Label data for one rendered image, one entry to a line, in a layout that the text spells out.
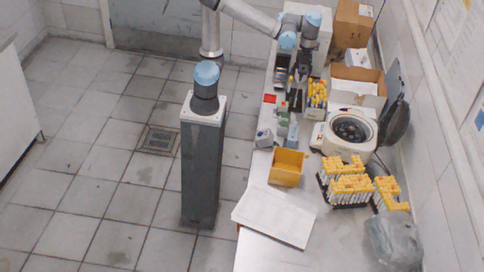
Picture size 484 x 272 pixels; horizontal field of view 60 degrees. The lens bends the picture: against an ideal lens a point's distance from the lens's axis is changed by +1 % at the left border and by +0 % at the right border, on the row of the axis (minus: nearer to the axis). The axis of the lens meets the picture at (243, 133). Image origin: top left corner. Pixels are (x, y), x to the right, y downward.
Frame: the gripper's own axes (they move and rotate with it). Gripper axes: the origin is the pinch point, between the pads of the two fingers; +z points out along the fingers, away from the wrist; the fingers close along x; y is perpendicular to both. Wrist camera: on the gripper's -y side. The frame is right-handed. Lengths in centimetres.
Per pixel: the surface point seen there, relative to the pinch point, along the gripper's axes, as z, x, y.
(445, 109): -29, -48, -45
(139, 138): 105, 102, 48
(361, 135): 7.0, -30.5, -24.1
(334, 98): 8.6, -19.4, 2.8
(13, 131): 74, 167, 7
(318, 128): 13.3, -11.8, -16.7
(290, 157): 12.3, 0.9, -39.7
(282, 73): 13.5, 7.5, 25.2
